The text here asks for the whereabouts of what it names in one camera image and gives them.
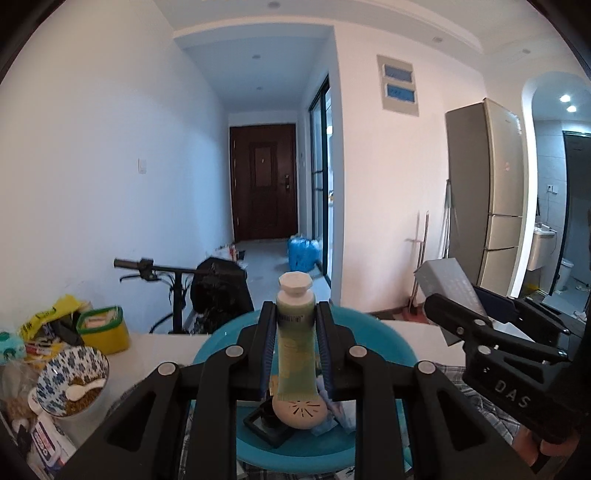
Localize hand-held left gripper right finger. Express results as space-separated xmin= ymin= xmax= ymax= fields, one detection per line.
xmin=315 ymin=301 xmax=539 ymax=480

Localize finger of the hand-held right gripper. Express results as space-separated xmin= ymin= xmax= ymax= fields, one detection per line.
xmin=424 ymin=292 xmax=567 ymax=366
xmin=477 ymin=286 xmax=573 ymax=337

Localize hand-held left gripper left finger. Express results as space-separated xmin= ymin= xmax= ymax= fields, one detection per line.
xmin=58 ymin=301 xmax=279 ymax=480

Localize light green tube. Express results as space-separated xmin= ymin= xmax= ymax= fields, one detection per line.
xmin=271 ymin=272 xmax=321 ymax=401

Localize grey box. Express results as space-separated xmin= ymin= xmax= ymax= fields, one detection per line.
xmin=413 ymin=258 xmax=536 ymax=347

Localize blue plastic basin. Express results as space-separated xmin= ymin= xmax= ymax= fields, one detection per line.
xmin=191 ymin=307 xmax=419 ymax=474

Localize white round desktop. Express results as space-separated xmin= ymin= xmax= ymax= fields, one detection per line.
xmin=60 ymin=320 xmax=467 ymax=450

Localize person's right hand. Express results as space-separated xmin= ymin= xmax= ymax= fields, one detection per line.
xmin=526 ymin=434 xmax=578 ymax=472

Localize blue plaid cloth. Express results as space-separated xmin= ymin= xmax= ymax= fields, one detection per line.
xmin=108 ymin=362 xmax=541 ymax=480

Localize light blue packet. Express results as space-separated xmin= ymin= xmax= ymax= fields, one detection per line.
xmin=314 ymin=399 xmax=357 ymax=437

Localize metal rack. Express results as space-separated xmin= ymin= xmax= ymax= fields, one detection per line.
xmin=406 ymin=210 xmax=430 ymax=315

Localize white washbasin cabinet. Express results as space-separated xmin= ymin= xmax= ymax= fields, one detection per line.
xmin=529 ymin=226 xmax=557 ymax=273

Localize black square case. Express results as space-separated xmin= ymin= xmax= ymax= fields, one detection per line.
xmin=244 ymin=399 xmax=294 ymax=448

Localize white toilet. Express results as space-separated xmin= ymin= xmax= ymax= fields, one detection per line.
xmin=554 ymin=259 xmax=575 ymax=292

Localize black bag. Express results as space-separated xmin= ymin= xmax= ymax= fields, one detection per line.
xmin=190 ymin=257 xmax=254 ymax=324

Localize grey pole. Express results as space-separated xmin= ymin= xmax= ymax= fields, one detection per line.
xmin=441 ymin=180 xmax=458 ymax=259

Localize black bicycle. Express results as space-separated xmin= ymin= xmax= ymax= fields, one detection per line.
xmin=113 ymin=257 xmax=250 ymax=334

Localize blue plastic bag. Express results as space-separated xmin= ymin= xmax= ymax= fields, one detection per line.
xmin=287 ymin=235 xmax=323 ymax=273

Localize silver refrigerator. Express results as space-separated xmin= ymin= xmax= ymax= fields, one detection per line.
xmin=445 ymin=98 xmax=525 ymax=297

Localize yellow container with green lid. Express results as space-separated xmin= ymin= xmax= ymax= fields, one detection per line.
xmin=76 ymin=305 xmax=131 ymax=355

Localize brown granules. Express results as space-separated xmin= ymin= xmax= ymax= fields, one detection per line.
xmin=60 ymin=376 xmax=105 ymax=414

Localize dark brown door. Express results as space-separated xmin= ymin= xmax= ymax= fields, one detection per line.
xmin=229 ymin=124 xmax=298 ymax=243

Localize black framed glass door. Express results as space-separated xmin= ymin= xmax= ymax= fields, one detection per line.
xmin=308 ymin=74 xmax=334 ymax=284

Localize white spoon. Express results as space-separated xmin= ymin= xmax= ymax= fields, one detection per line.
xmin=67 ymin=379 xmax=108 ymax=401

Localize blue floral bowl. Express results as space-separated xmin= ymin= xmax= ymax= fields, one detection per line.
xmin=34 ymin=346 xmax=110 ymax=418

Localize white red blue packet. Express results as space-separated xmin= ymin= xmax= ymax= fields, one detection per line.
xmin=28 ymin=413 xmax=77 ymax=467

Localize yellow plastic bag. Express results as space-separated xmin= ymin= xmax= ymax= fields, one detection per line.
xmin=18 ymin=294 xmax=86 ymax=344

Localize clear snack bag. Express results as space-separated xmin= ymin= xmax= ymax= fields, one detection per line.
xmin=0 ymin=364 xmax=42 ymax=421

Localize teal tissue packet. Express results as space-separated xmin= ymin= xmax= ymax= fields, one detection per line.
xmin=0 ymin=330 xmax=26 ymax=363

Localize grey wall panel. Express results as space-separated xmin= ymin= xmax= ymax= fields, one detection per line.
xmin=376 ymin=54 xmax=420 ymax=116

